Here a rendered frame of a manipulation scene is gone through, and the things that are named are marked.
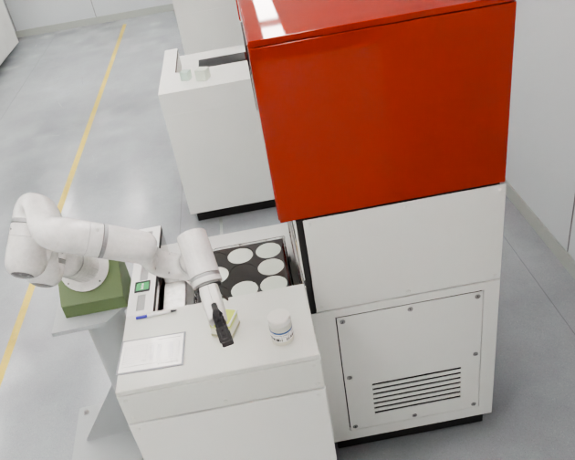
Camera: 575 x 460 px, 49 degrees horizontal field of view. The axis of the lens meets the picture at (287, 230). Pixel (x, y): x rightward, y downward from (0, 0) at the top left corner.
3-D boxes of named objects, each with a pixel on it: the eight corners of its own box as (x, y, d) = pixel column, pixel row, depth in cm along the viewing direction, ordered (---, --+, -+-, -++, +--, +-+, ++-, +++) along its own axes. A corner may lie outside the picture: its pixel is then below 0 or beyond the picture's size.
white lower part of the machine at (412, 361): (433, 303, 339) (431, 172, 293) (492, 425, 271) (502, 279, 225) (305, 327, 338) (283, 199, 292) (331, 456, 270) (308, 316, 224)
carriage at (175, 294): (187, 266, 253) (185, 261, 251) (186, 328, 223) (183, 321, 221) (168, 270, 253) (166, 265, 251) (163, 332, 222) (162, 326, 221)
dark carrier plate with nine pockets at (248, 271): (282, 239, 252) (282, 237, 251) (293, 293, 223) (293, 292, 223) (198, 255, 251) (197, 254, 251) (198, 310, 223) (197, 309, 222)
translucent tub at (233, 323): (241, 324, 203) (237, 308, 199) (233, 340, 197) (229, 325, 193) (220, 322, 205) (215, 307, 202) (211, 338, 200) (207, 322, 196)
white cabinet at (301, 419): (311, 353, 321) (288, 223, 275) (348, 532, 241) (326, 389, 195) (188, 377, 320) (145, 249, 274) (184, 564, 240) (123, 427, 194)
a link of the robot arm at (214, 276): (192, 285, 175) (195, 295, 174) (188, 277, 166) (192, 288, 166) (221, 275, 176) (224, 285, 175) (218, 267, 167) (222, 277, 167)
